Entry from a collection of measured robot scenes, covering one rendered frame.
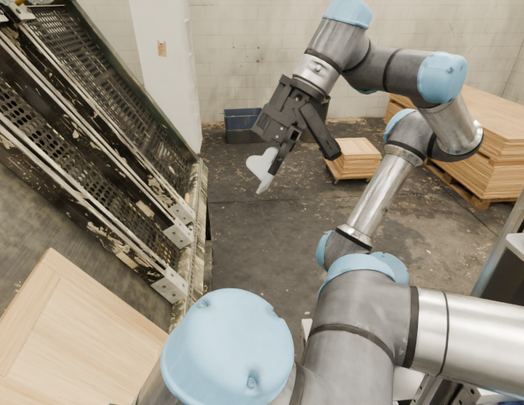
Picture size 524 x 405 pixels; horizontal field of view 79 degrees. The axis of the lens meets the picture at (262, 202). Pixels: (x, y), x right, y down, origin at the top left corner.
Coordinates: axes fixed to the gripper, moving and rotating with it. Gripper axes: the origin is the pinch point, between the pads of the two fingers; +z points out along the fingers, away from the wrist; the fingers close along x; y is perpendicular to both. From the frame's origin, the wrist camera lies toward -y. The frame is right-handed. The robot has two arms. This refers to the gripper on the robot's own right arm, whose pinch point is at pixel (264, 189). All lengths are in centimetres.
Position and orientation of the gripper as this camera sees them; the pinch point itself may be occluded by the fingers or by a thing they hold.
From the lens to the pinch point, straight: 61.4
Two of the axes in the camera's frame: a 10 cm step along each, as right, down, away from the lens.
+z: -4.9, 8.5, 2.1
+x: -1.0, 1.9, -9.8
